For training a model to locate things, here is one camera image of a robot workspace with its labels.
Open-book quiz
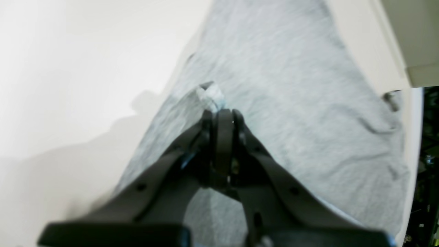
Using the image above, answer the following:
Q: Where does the grey T-shirt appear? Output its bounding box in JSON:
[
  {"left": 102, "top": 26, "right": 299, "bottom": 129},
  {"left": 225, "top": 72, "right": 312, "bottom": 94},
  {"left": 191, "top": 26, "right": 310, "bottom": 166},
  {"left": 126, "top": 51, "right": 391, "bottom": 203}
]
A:
[{"left": 115, "top": 0, "right": 410, "bottom": 236}]

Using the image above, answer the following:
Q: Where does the grey plastic bin right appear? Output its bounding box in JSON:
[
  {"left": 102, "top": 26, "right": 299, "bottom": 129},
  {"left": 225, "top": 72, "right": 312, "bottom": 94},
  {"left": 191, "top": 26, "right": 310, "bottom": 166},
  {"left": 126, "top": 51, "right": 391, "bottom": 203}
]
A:
[{"left": 381, "top": 0, "right": 439, "bottom": 87}]

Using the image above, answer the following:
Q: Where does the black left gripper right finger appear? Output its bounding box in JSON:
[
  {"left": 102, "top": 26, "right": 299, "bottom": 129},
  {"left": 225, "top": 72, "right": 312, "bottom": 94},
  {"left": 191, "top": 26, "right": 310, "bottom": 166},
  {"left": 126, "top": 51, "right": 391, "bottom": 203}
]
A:
[{"left": 219, "top": 109, "right": 395, "bottom": 247}]

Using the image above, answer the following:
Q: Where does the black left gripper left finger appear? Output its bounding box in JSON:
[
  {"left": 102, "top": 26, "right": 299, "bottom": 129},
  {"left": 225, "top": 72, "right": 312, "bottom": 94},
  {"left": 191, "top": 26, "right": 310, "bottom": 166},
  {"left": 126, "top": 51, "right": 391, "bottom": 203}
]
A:
[{"left": 38, "top": 110, "right": 214, "bottom": 247}]

